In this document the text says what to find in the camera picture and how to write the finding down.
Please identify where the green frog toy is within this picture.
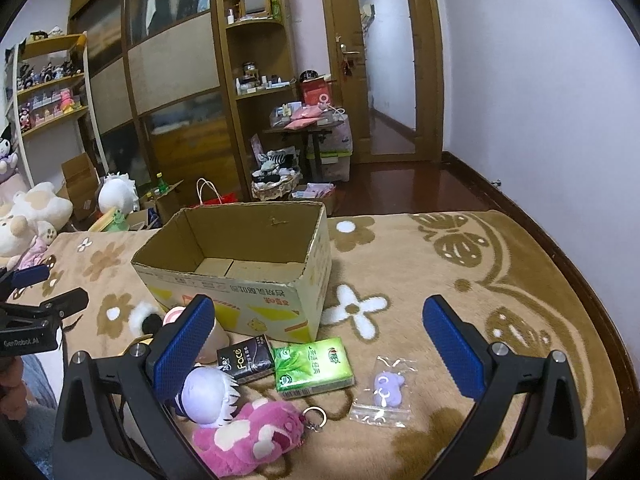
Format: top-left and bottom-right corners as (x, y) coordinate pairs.
(89, 207), (129, 232)

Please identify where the purple Kuromi plush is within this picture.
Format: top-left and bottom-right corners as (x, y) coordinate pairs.
(0, 125), (18, 183)

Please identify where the green tissue pack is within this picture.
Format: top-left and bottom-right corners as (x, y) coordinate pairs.
(273, 337), (355, 400)

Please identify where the pink swirl roll plush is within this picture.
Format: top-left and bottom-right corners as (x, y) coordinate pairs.
(163, 307), (230, 365)

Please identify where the wooden wardrobe with shelves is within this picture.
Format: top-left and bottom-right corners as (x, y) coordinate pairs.
(70, 0), (295, 205)

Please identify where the beige floral blanket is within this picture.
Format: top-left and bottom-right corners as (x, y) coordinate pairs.
(0, 209), (626, 480)

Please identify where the red box on table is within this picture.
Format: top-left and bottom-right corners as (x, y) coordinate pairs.
(300, 77), (332, 105)

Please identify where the white-haired purple doll plush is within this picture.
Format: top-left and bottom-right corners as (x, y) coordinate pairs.
(175, 366), (240, 428)

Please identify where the clear plastic storage bin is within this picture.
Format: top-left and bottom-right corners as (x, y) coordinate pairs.
(307, 152), (352, 182)

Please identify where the black Face tissue pack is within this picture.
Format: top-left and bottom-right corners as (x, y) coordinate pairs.
(217, 335), (274, 385)

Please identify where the wooden door with glass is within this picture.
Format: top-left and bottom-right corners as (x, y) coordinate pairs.
(323, 0), (444, 162)

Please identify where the red paper gift bag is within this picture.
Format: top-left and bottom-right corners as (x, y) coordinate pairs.
(195, 178), (239, 206)

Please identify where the white spiky round plush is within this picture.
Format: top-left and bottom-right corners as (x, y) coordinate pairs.
(98, 174), (139, 216)

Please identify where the small cardboard box with papers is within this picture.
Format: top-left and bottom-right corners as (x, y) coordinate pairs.
(290, 183), (336, 217)

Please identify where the person's hand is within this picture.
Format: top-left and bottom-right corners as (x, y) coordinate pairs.
(0, 356), (28, 422)

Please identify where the purple charm in plastic bag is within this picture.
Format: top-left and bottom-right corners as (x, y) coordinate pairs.
(348, 356), (418, 428)

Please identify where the white yellow display shelf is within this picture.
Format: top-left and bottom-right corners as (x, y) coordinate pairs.
(4, 32), (107, 184)

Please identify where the open cardboard box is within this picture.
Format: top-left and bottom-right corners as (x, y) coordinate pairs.
(131, 200), (332, 344)

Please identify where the wicker basket with toys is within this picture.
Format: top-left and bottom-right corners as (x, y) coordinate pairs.
(250, 146), (302, 202)

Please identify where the brown cardboard box on floor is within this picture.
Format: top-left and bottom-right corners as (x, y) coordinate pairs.
(61, 153), (100, 223)

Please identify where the green glass bottle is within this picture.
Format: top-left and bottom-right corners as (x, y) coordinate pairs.
(156, 172), (168, 195)

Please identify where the small dark side table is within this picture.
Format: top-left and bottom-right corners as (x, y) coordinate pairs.
(262, 119), (345, 181)

